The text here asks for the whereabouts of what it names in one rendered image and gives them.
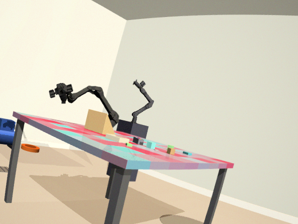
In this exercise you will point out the mint green cube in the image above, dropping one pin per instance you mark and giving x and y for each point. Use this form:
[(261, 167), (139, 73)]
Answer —
[(151, 145)]

